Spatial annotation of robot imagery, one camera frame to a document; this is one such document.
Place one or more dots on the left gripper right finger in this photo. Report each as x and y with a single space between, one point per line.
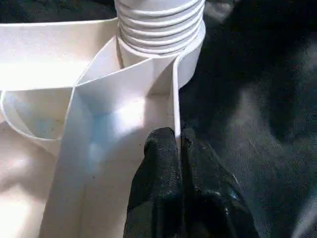
210 198

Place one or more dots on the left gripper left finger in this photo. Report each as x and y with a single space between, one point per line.
158 186

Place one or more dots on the white plastic table top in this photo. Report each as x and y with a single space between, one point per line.
74 148

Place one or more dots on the white plastic table leg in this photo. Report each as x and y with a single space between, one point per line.
161 24

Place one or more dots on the black plastic mat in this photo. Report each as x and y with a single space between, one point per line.
260 99

